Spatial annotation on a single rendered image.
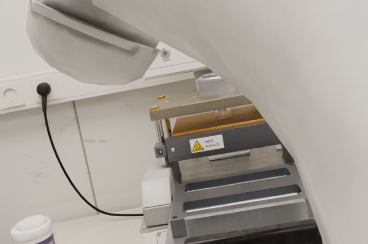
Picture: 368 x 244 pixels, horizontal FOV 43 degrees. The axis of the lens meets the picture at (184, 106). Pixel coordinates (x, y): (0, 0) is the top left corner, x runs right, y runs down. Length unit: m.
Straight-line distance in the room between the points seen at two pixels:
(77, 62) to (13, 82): 1.10
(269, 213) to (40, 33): 0.37
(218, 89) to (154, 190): 0.23
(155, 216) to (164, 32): 0.64
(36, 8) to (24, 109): 1.12
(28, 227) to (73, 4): 0.81
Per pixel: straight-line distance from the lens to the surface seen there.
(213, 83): 0.89
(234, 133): 0.85
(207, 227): 0.59
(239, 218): 0.59
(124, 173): 1.45
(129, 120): 1.41
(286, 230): 0.53
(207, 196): 0.70
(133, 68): 0.33
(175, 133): 0.87
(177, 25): 0.16
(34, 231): 1.07
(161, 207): 0.79
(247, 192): 0.69
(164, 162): 0.88
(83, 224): 1.44
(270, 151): 1.13
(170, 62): 1.06
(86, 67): 0.32
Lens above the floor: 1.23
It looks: 8 degrees down
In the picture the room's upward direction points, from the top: 11 degrees counter-clockwise
